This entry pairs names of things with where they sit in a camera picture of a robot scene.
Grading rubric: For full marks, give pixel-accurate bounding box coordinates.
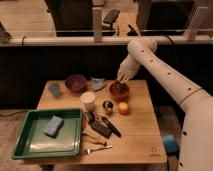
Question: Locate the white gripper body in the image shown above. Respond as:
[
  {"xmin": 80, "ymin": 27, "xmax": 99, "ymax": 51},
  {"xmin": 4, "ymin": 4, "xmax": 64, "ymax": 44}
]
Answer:
[{"xmin": 117, "ymin": 61, "xmax": 139, "ymax": 81}]

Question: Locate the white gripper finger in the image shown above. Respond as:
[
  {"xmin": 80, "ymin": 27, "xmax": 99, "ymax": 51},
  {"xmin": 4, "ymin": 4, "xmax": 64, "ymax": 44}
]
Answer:
[
  {"xmin": 115, "ymin": 76, "xmax": 121, "ymax": 84},
  {"xmin": 121, "ymin": 79, "xmax": 128, "ymax": 84}
]

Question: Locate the dark red grape bunch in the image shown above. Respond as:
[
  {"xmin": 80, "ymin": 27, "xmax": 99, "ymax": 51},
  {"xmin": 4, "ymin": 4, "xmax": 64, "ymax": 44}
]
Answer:
[{"xmin": 113, "ymin": 81, "xmax": 126, "ymax": 91}]

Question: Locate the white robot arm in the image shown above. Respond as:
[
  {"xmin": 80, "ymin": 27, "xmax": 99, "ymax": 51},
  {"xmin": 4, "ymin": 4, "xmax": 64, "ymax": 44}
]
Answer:
[{"xmin": 117, "ymin": 39, "xmax": 213, "ymax": 171}]

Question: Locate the red bowl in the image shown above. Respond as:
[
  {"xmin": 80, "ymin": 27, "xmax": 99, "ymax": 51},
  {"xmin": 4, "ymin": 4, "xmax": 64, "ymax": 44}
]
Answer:
[{"xmin": 109, "ymin": 82, "xmax": 129, "ymax": 101}]

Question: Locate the purple bowl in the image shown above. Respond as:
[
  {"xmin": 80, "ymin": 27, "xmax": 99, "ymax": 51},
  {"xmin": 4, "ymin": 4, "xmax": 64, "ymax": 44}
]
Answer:
[{"xmin": 65, "ymin": 74, "xmax": 87, "ymax": 92}]

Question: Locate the orange fruit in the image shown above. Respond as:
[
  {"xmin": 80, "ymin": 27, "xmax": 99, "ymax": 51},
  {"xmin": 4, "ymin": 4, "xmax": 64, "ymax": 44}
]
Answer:
[{"xmin": 118, "ymin": 102, "xmax": 129, "ymax": 115}]

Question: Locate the white cup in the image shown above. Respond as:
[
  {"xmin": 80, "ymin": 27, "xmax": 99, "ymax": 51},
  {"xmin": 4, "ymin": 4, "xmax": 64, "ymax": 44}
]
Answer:
[{"xmin": 80, "ymin": 92, "xmax": 96, "ymax": 111}]

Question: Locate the wooden table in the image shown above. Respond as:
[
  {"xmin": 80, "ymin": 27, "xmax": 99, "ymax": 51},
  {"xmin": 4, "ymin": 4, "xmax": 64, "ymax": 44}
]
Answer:
[{"xmin": 22, "ymin": 80, "xmax": 167, "ymax": 165}]

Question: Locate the dark brown block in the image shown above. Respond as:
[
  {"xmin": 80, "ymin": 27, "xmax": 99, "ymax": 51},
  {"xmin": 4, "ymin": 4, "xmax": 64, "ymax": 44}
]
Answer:
[{"xmin": 91, "ymin": 121, "xmax": 112, "ymax": 138}]

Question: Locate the blue plastic cup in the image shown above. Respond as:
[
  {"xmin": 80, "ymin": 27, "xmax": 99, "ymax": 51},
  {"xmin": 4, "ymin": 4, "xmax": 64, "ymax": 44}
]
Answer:
[{"xmin": 48, "ymin": 83, "xmax": 61, "ymax": 97}]

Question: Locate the yellow banana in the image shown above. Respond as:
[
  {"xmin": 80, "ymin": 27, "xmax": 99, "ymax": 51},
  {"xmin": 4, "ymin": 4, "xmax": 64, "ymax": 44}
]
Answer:
[{"xmin": 82, "ymin": 130, "xmax": 107, "ymax": 146}]

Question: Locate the blue floor device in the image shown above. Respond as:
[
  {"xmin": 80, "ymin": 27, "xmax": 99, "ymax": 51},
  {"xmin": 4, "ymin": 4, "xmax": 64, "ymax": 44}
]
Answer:
[{"xmin": 163, "ymin": 135, "xmax": 179, "ymax": 154}]

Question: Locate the blue sponge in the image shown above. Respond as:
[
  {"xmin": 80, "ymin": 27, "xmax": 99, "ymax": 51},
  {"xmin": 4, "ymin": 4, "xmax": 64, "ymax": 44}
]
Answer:
[{"xmin": 43, "ymin": 116, "xmax": 63, "ymax": 137}]

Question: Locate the metal fork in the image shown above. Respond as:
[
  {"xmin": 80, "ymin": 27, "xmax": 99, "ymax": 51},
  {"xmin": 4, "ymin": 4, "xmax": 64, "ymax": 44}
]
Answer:
[{"xmin": 83, "ymin": 145, "xmax": 113, "ymax": 155}]

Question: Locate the green plastic tray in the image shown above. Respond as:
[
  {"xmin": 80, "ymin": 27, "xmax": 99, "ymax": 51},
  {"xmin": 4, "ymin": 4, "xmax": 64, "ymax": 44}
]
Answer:
[{"xmin": 12, "ymin": 108, "xmax": 83, "ymax": 160}]

